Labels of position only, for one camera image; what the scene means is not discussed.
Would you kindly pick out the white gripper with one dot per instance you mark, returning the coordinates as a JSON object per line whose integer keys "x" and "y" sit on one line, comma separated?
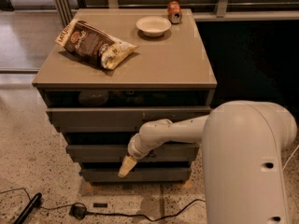
{"x": 137, "y": 153}

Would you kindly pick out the grey drawer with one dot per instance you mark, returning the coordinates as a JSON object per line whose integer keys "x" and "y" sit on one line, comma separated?
{"x": 120, "y": 119}
{"x": 137, "y": 175}
{"x": 116, "y": 153}

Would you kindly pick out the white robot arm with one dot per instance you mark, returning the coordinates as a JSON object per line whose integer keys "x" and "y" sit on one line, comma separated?
{"x": 241, "y": 155}

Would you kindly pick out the grey bottom drawer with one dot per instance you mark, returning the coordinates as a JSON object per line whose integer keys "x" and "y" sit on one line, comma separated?
{"x": 137, "y": 175}

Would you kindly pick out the grey round object in drawer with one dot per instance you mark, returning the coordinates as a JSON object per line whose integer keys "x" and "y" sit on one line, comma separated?
{"x": 93, "y": 97}

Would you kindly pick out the grey top drawer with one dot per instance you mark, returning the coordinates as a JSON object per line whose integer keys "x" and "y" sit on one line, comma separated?
{"x": 120, "y": 119}

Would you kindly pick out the grey three-drawer cabinet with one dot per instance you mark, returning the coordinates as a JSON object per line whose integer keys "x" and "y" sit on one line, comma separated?
{"x": 168, "y": 71}

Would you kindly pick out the small black floor block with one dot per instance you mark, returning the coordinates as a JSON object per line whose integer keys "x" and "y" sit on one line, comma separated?
{"x": 100, "y": 205}

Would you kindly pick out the black bar on floor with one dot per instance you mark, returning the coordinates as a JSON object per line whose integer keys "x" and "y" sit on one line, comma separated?
{"x": 33, "y": 203}

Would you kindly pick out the brown chip bag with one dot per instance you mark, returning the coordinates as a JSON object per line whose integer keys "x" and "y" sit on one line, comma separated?
{"x": 94, "y": 46}

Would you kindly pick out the white bowl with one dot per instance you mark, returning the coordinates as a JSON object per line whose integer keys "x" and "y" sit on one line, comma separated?
{"x": 153, "y": 26}

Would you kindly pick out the orange soda can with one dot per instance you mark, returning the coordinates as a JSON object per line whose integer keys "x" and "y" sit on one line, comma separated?
{"x": 174, "y": 12}

